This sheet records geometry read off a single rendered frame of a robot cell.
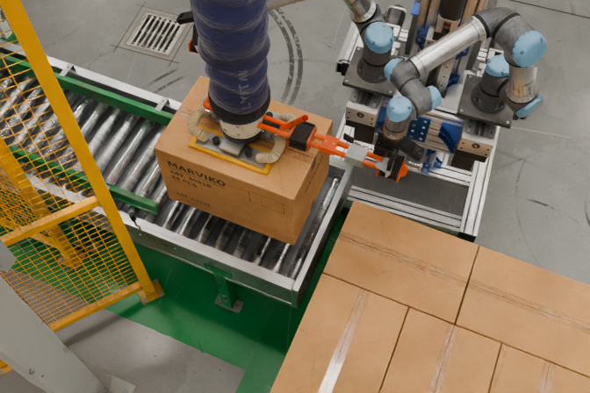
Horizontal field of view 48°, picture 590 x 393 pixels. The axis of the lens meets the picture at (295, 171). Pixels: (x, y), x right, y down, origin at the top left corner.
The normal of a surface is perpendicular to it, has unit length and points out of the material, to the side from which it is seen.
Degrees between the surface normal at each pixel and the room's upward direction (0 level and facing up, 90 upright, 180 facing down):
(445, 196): 0
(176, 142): 0
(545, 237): 0
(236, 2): 105
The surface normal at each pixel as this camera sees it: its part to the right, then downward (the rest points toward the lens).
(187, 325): 0.00, -0.53
